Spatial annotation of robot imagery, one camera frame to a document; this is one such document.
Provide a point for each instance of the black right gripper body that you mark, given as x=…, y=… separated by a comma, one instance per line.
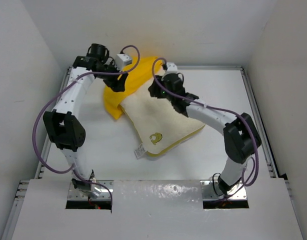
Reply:
x=157, y=93

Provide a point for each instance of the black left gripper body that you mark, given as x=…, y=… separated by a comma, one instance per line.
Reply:
x=112, y=81

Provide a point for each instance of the yellow printed pillowcase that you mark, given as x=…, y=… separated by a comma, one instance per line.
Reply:
x=136, y=78

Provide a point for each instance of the cream foam pillow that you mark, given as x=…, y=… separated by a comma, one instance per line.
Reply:
x=159, y=127

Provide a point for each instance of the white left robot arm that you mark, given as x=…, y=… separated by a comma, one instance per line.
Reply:
x=62, y=124

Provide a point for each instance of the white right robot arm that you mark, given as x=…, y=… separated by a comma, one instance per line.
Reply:
x=241, y=138

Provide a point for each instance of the white front cover board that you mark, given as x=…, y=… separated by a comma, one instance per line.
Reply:
x=156, y=210

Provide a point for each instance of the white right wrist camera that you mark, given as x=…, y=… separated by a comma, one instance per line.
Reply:
x=170, y=68

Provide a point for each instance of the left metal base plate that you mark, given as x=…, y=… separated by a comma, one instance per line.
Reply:
x=96, y=193

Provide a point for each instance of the aluminium table frame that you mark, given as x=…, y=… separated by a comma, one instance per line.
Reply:
x=147, y=176

